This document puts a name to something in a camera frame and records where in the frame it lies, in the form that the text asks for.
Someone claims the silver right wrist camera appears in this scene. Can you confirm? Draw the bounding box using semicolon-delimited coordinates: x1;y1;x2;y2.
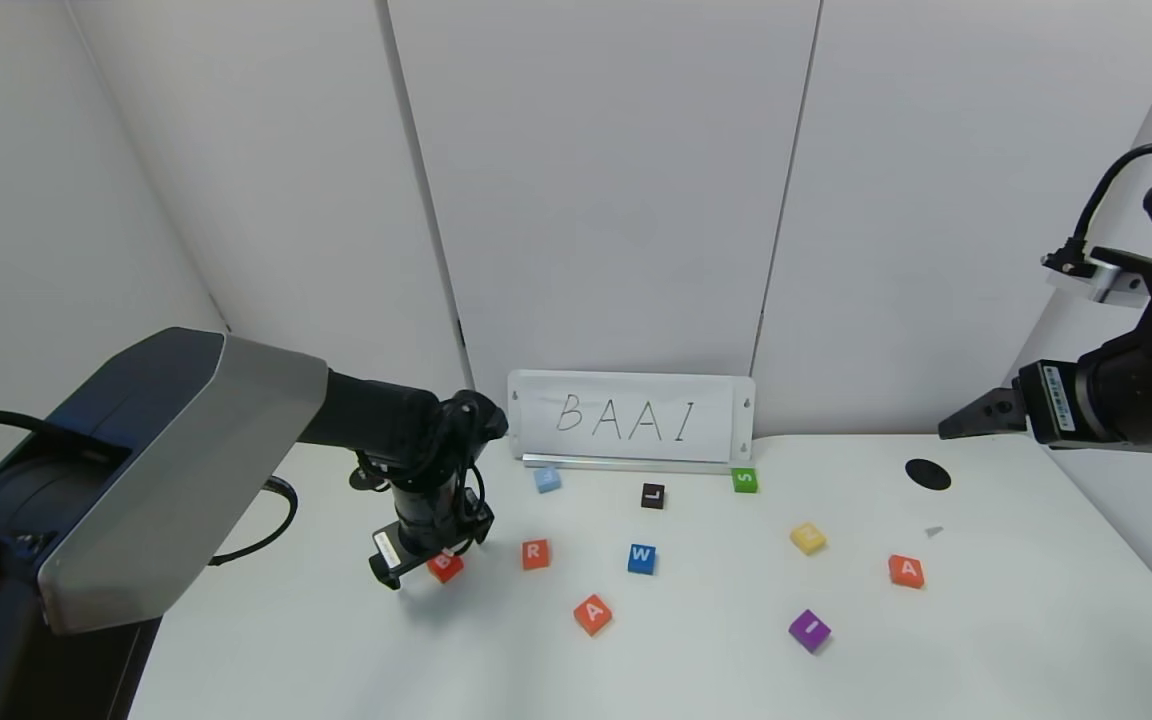
1041;245;1152;306

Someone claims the purple letter I block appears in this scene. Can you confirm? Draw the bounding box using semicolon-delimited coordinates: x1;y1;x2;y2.
788;610;832;655

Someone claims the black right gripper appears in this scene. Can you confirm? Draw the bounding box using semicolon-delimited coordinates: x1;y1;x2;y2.
937;333;1152;454

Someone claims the white sign holder board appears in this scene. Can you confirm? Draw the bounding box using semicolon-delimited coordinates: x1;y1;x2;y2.
506;372;755;472

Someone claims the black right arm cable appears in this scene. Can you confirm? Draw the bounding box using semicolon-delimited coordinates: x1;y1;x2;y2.
1071;142;1152;256

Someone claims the white paper reading BAAI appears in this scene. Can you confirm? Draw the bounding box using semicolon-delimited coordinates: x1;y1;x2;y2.
521;390;734;464

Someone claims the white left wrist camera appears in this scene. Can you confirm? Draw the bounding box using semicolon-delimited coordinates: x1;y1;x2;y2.
369;528;407;591

